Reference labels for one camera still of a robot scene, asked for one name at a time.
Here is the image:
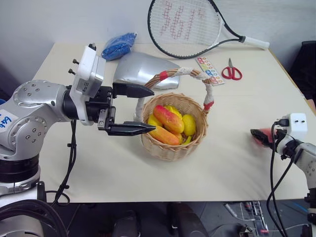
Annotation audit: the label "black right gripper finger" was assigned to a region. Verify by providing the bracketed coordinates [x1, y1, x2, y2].
[250, 129, 268, 146]

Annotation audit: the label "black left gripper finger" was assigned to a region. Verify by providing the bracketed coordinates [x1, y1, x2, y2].
[112, 82, 156, 99]
[107, 120, 157, 137]

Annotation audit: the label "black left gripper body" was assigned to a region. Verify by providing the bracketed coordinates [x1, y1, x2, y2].
[85, 83, 117, 136]

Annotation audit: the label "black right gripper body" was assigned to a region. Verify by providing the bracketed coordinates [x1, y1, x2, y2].
[268, 127, 287, 152]

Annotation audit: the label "red fruit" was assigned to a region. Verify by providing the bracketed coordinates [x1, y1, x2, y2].
[254, 127, 275, 149]

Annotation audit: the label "silver foil pouch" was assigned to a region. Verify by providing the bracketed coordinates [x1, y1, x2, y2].
[113, 51, 182, 91]

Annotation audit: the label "red orange mango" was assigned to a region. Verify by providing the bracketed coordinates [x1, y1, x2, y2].
[148, 125, 181, 146]
[153, 104, 185, 134]

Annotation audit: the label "blue mesh bag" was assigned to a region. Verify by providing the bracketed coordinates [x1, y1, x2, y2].
[101, 31, 138, 61]

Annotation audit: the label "colourful sticker sheet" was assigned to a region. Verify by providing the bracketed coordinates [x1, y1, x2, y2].
[195, 56, 226, 86]

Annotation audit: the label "black white tennis racket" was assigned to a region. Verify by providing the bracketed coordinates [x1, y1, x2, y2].
[148, 0, 270, 60]

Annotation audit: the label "white label with blue writing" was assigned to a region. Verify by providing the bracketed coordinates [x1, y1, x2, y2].
[0, 108, 19, 129]

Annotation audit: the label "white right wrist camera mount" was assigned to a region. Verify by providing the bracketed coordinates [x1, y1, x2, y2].
[281, 113, 308, 139]

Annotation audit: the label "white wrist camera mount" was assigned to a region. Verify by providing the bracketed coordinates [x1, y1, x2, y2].
[68, 43, 105, 126]
[281, 113, 308, 139]

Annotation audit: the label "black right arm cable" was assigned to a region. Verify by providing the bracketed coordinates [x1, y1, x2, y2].
[266, 119, 293, 237]

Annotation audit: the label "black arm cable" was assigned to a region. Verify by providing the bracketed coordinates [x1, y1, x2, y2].
[50, 119, 78, 206]
[266, 119, 293, 237]

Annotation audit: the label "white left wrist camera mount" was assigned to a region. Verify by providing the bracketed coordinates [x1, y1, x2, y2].
[68, 43, 105, 126]

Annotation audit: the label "wicker basket with handle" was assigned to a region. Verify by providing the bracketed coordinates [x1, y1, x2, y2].
[133, 67, 214, 162]

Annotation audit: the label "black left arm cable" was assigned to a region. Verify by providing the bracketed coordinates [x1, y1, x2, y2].
[50, 119, 78, 206]

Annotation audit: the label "red handled scissors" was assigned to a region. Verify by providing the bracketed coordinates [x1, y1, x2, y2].
[221, 57, 243, 81]

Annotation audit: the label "white wire rack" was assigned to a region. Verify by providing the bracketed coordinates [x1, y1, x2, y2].
[239, 200, 270, 223]

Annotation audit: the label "silver robot torso with cables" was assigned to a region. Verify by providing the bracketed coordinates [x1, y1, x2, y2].
[0, 181, 65, 237]

